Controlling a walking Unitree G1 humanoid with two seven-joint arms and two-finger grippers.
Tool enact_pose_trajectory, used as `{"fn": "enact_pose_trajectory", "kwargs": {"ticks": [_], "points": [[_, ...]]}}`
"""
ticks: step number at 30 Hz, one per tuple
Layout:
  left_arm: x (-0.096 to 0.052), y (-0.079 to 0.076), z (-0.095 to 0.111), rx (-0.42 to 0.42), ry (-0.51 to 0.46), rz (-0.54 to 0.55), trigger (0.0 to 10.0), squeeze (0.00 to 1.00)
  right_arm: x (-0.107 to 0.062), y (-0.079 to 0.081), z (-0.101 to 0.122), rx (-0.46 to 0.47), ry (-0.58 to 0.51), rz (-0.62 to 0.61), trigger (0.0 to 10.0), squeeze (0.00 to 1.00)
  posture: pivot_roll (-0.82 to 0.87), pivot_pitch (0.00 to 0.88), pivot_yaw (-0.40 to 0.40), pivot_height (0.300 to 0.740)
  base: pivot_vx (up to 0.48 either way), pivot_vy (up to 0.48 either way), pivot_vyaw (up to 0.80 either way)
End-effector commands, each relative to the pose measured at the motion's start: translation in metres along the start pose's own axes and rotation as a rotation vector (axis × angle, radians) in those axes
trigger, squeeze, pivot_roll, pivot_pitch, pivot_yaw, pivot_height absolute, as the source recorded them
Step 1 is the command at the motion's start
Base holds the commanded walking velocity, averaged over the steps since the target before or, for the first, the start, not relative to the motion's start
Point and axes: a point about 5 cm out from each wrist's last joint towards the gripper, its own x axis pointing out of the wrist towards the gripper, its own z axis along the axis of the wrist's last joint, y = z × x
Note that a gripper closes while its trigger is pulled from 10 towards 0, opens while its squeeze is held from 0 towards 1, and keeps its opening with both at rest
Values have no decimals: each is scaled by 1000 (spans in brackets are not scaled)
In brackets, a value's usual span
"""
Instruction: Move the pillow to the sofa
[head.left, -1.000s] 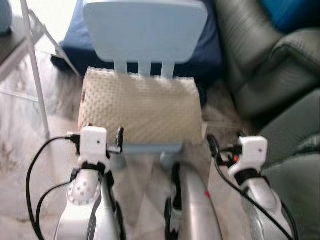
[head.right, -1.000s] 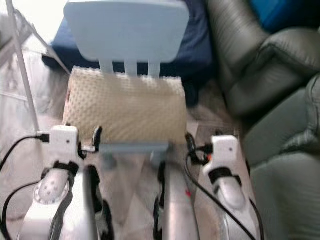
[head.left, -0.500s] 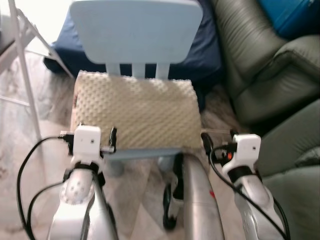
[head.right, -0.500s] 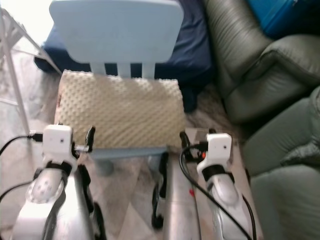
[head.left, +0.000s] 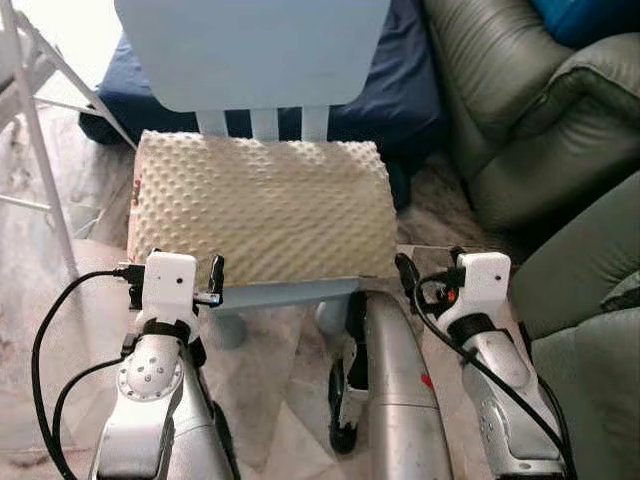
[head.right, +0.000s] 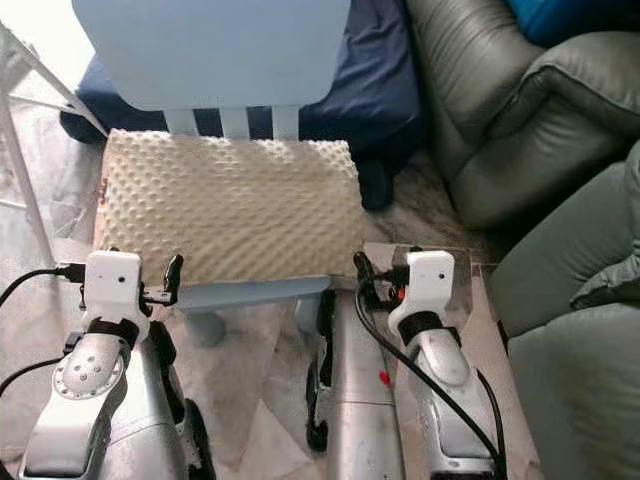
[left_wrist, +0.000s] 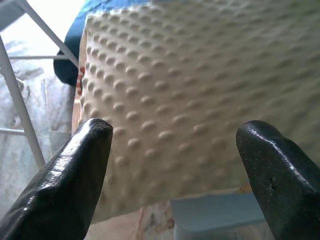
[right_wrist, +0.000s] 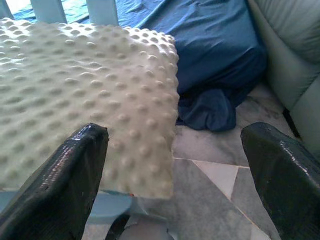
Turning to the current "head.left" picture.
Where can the dark green leather sofa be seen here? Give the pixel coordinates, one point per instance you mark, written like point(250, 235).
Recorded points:
point(530, 130)

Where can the small light blue chair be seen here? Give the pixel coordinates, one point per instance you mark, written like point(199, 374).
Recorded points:
point(250, 50)

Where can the blue hard case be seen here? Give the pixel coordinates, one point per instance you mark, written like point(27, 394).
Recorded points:
point(580, 15)

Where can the bumpy foam pillow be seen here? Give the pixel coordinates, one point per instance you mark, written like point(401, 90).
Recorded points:
point(260, 210)

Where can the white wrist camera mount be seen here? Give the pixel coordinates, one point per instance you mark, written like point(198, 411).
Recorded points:
point(168, 285)
point(480, 285)

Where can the grey-green leather sofa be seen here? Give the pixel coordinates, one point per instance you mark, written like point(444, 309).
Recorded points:
point(590, 400)

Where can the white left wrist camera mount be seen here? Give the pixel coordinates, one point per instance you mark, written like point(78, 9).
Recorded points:
point(168, 285)

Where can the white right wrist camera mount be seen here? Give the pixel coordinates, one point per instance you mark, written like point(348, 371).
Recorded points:
point(480, 285)

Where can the silver left robot leg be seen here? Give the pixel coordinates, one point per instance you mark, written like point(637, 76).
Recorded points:
point(222, 440)

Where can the silver robot leg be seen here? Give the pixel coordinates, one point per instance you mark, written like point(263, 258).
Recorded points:
point(222, 440)
point(400, 400)

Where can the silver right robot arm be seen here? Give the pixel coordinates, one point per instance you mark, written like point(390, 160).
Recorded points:
point(500, 370)

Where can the grey metal folding chair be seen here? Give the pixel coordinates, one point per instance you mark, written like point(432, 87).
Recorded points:
point(40, 150)

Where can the silver right robot leg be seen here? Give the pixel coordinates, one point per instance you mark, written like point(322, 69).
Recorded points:
point(400, 400)

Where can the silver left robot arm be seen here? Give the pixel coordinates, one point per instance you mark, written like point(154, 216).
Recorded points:
point(150, 390)

